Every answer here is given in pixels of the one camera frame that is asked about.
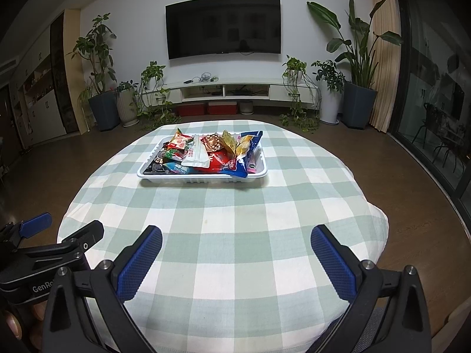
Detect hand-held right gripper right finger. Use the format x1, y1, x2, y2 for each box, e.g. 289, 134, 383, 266
311, 224, 432, 353

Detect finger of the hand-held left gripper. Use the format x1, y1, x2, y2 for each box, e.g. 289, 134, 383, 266
0, 212, 53, 254
11, 220, 105, 265

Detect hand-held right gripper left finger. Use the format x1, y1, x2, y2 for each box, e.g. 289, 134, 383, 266
43, 225, 163, 353

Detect black snack packet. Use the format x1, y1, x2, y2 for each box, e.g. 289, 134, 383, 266
143, 146, 167, 176

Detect blue panda snack packet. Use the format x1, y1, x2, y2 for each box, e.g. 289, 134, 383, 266
162, 161, 196, 174

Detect white plastic tray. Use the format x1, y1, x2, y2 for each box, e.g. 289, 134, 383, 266
137, 134, 268, 187

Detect cream white snack packet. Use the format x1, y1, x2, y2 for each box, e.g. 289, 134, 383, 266
181, 136, 213, 168

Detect pink cartoon snack packet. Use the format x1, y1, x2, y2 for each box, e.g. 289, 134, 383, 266
245, 151, 263, 174

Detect red candy packet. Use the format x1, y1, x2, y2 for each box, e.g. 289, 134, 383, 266
195, 150, 237, 174

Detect orange snack packet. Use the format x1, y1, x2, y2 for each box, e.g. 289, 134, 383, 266
172, 127, 195, 150

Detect brown red patterned snack packet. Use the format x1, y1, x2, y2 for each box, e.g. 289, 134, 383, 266
200, 132, 223, 154

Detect blue chips packet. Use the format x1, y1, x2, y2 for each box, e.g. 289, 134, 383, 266
220, 130, 264, 178

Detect gold snack packet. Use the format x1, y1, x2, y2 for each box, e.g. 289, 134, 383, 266
221, 129, 241, 155

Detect person's left hand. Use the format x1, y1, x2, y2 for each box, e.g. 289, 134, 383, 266
0, 299, 47, 353

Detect green white checked tablecloth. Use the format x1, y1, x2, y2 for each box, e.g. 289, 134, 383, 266
57, 119, 390, 353

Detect tall tree in blue pot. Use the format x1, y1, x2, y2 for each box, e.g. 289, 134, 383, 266
68, 13, 121, 132

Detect small plant ribbed white pot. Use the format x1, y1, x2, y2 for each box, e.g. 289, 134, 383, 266
115, 80, 141, 128

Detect beige sofa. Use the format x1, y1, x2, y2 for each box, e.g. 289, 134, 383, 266
430, 294, 471, 343

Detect thin leafy plant on stand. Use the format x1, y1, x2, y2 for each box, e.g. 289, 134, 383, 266
77, 80, 97, 126

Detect red storage box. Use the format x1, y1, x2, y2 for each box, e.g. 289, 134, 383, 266
177, 103, 206, 117
207, 101, 238, 116

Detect large-leaf plant dark pot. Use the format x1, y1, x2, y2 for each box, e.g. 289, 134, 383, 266
306, 0, 404, 130

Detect bushy plant tall white pot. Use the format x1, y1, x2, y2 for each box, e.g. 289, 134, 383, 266
311, 59, 347, 125

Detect black chair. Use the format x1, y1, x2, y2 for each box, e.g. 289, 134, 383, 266
411, 102, 465, 172

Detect trailing pothos on stand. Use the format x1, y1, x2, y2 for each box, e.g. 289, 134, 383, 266
136, 61, 182, 130

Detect white television cabinet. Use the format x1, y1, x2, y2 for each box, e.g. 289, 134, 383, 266
167, 77, 319, 106

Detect trailing vine plant on cabinet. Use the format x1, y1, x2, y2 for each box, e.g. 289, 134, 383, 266
279, 55, 321, 134

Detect beige curtain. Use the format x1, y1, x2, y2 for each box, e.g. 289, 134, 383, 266
368, 0, 402, 135

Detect glass sliding door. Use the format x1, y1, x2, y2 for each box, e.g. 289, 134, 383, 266
390, 0, 471, 208

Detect white wall cupboards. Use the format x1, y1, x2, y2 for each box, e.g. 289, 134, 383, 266
0, 7, 82, 157

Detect cables and devices bundle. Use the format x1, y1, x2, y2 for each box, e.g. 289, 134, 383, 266
182, 73, 220, 84

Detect black wall television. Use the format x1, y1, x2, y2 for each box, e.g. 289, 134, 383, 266
165, 0, 282, 60

